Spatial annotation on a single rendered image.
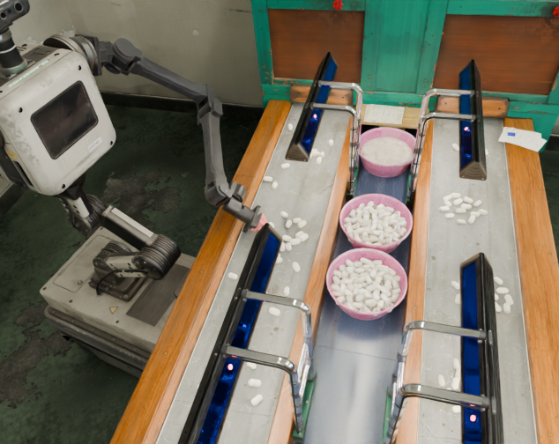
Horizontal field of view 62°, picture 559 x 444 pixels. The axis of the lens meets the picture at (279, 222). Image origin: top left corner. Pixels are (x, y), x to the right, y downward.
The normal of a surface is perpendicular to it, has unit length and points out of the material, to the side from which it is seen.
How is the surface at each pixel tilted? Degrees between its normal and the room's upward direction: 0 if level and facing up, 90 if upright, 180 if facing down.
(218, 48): 90
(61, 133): 90
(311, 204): 0
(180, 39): 90
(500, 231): 0
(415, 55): 90
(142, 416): 0
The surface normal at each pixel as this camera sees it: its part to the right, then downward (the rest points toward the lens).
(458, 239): -0.07, -0.68
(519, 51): -0.25, 0.73
